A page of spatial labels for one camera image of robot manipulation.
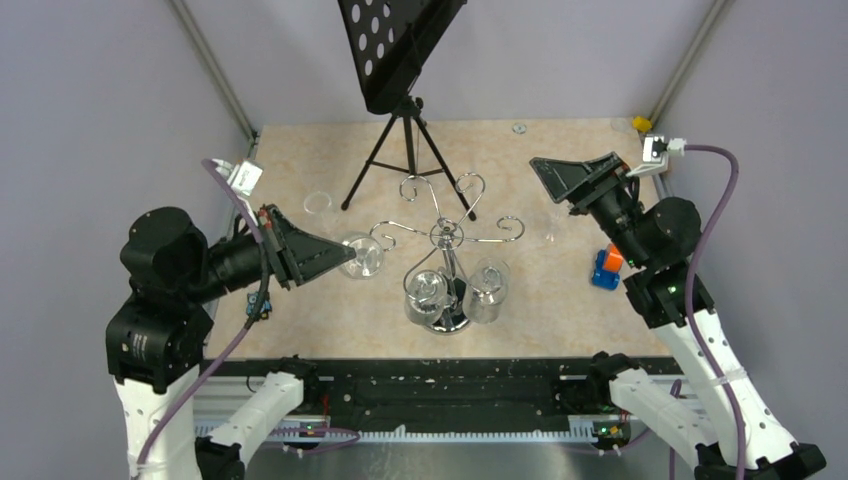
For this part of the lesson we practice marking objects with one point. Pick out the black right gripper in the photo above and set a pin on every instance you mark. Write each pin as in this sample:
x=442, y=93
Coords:
x=565, y=180

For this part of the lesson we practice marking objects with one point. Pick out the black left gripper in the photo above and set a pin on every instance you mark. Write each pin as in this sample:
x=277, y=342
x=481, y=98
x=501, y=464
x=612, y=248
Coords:
x=298, y=254

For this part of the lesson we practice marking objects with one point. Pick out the clear wine glass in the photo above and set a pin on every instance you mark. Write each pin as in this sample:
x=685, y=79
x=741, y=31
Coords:
x=319, y=206
x=426, y=296
x=486, y=291
x=369, y=256
x=556, y=222

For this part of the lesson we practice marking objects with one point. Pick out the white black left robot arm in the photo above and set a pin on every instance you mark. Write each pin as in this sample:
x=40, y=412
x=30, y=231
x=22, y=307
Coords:
x=155, y=342

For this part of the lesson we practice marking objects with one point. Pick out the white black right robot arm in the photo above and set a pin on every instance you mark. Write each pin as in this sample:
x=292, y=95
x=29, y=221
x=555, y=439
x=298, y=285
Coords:
x=734, y=435

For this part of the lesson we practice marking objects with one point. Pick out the chrome wine glass rack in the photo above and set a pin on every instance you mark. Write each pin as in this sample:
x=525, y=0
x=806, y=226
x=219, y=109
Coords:
x=445, y=237

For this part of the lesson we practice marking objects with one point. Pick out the yellow corner clip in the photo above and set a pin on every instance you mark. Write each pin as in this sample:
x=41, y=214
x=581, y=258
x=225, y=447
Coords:
x=641, y=124

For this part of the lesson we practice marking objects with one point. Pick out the blue orange toy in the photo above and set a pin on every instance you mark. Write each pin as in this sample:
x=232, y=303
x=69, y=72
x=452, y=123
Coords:
x=607, y=266

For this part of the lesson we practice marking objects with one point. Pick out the black music stand tripod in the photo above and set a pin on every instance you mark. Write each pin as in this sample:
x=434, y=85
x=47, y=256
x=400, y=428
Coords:
x=390, y=41

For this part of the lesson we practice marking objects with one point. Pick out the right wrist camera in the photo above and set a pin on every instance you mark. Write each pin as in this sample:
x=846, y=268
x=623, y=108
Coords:
x=656, y=153

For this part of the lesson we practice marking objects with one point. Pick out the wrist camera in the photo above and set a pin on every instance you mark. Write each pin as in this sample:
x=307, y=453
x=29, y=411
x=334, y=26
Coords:
x=656, y=153
x=243, y=177

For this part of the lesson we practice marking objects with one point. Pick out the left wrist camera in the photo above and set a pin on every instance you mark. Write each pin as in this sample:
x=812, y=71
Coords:
x=243, y=177

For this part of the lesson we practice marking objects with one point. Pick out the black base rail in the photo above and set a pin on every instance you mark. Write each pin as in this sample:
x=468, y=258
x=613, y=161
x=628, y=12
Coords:
x=580, y=400

